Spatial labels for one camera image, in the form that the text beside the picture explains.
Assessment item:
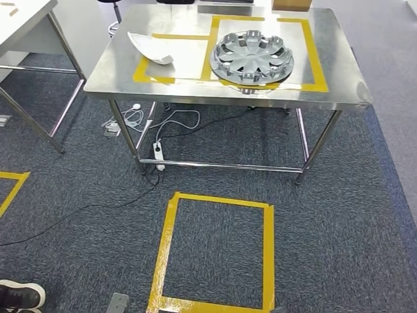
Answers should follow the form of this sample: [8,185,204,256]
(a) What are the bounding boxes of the long black floor cable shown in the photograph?
[0,170,161,248]

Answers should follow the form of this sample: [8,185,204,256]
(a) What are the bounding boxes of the white power strip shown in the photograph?
[153,142,166,172]

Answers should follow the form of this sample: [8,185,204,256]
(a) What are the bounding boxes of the grey metal plate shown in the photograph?
[106,293,130,313]

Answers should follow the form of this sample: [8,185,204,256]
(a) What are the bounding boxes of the white charger with cable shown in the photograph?
[101,102,145,133]

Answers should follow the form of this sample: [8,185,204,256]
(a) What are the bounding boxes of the white power strip cable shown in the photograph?
[156,109,201,146]

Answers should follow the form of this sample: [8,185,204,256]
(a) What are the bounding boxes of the black round stool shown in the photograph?
[97,0,124,38]

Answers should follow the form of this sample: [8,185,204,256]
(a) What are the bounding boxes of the white table steel legs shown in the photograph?
[0,0,87,155]

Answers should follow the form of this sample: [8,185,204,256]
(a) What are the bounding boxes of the yellow tape on workbench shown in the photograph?
[133,15,329,94]

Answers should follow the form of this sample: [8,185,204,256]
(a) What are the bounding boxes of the yellow floor tape square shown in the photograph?
[146,191,276,313]
[0,171,31,219]

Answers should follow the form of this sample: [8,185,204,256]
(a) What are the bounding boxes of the thin black cable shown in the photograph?
[161,110,251,142]

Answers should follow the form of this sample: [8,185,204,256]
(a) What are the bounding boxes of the black shoe white sole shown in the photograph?
[0,280,46,313]

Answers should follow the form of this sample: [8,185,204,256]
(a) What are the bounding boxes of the grey plastic wheel cover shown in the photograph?
[209,29,295,86]

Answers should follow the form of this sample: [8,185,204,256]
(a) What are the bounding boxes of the brown cardboard box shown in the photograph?
[272,0,313,12]

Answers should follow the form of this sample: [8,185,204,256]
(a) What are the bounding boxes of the stainless steel workbench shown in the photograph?
[84,3,373,186]

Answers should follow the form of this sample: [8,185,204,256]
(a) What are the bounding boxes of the white curved plastic part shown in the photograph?
[127,31,175,66]

